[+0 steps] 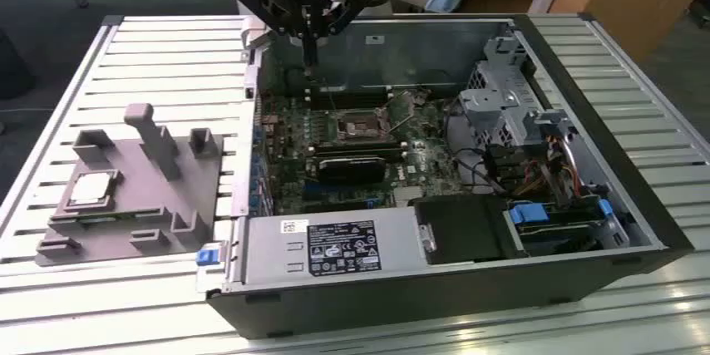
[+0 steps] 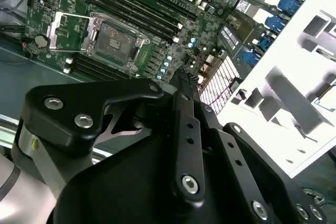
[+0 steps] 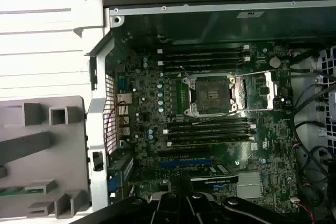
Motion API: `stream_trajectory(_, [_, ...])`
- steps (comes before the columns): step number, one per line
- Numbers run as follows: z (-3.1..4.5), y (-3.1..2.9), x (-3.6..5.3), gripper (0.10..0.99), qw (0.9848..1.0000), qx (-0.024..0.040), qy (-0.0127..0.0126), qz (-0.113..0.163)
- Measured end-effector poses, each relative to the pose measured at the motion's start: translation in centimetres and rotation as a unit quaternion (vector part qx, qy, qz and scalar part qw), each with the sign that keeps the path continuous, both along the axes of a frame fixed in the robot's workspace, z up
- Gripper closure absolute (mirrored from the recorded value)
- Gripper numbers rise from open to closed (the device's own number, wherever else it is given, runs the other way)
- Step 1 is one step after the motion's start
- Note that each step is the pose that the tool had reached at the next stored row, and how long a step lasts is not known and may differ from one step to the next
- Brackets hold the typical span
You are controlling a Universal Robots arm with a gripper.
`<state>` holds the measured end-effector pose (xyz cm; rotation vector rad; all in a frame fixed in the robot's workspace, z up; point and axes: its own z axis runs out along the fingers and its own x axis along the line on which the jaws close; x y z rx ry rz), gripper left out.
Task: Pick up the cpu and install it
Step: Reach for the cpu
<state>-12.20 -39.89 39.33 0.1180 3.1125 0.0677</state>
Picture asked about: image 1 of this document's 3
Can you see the silver CPU green edge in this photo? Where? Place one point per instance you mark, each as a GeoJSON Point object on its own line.
{"type": "Point", "coordinates": [91, 188]}

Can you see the black RAM slot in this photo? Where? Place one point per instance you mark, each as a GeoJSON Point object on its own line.
{"type": "Point", "coordinates": [360, 99]}
{"type": "Point", "coordinates": [355, 146]}
{"type": "Point", "coordinates": [360, 104]}
{"type": "Point", "coordinates": [360, 88]}
{"type": "Point", "coordinates": [395, 154]}
{"type": "Point", "coordinates": [360, 94]}
{"type": "Point", "coordinates": [355, 142]}
{"type": "Point", "coordinates": [355, 150]}

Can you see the black PC case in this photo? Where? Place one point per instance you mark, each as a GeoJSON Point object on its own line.
{"type": "Point", "coordinates": [389, 305]}

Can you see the black Nvidia graphics card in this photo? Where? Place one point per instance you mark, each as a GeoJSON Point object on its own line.
{"type": "Point", "coordinates": [346, 170]}

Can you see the silver finned heat sink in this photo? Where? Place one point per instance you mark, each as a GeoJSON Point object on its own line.
{"type": "Point", "coordinates": [410, 196]}

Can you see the grey plastic parts rack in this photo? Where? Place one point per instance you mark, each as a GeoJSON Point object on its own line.
{"type": "Point", "coordinates": [139, 188]}

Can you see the metal disk bay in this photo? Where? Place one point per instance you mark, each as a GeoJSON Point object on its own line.
{"type": "Point", "coordinates": [619, 235]}

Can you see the blue disk carrier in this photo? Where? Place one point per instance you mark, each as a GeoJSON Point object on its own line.
{"type": "Point", "coordinates": [527, 215]}

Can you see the green motherboard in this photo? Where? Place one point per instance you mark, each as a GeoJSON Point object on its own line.
{"type": "Point", "coordinates": [427, 151]}

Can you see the metal drive cage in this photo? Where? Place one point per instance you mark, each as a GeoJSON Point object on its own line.
{"type": "Point", "coordinates": [499, 99]}

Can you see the black plastic shroud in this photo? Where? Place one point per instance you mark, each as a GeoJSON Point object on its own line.
{"type": "Point", "coordinates": [466, 230]}

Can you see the white case wall sticker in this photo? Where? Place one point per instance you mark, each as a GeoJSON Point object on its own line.
{"type": "Point", "coordinates": [375, 39]}

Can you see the CPU socket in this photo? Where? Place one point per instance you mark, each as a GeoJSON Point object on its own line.
{"type": "Point", "coordinates": [358, 127]}

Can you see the silver power supply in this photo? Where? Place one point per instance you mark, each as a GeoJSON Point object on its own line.
{"type": "Point", "coordinates": [266, 247]}

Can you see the blue plastic bay tab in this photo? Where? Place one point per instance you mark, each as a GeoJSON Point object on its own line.
{"type": "Point", "coordinates": [606, 208]}

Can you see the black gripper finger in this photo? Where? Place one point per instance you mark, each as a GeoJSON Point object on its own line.
{"type": "Point", "coordinates": [260, 1]}
{"type": "Point", "coordinates": [346, 14]}

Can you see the wooden cabinet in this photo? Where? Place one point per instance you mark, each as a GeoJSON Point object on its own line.
{"type": "Point", "coordinates": [638, 6]}

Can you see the blue case latch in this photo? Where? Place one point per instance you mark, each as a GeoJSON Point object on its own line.
{"type": "Point", "coordinates": [208, 257]}

